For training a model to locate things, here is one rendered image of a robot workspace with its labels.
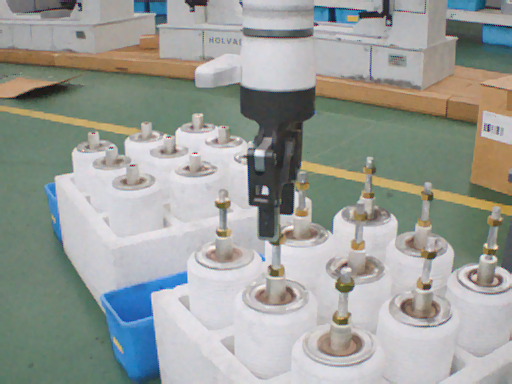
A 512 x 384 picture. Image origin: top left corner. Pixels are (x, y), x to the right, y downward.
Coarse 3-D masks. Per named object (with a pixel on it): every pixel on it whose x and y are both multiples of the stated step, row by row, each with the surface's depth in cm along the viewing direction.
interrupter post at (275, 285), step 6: (270, 276) 69; (276, 276) 69; (282, 276) 69; (270, 282) 69; (276, 282) 69; (282, 282) 70; (270, 288) 70; (276, 288) 70; (282, 288) 70; (270, 294) 70; (276, 294) 70; (282, 294) 70; (270, 300) 70; (276, 300) 70; (282, 300) 70
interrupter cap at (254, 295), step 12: (252, 288) 72; (264, 288) 73; (288, 288) 72; (300, 288) 72; (252, 300) 70; (264, 300) 70; (288, 300) 70; (300, 300) 70; (264, 312) 68; (276, 312) 68; (288, 312) 68
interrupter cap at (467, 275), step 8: (472, 264) 76; (464, 272) 75; (472, 272) 75; (496, 272) 75; (504, 272) 74; (464, 280) 73; (472, 280) 73; (496, 280) 73; (504, 280) 72; (472, 288) 71; (480, 288) 71; (488, 288) 71; (496, 288) 71; (504, 288) 71
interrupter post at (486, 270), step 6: (480, 258) 73; (480, 264) 72; (486, 264) 72; (492, 264) 71; (480, 270) 73; (486, 270) 72; (492, 270) 72; (480, 276) 73; (486, 276) 72; (492, 276) 72; (480, 282) 73; (486, 282) 72
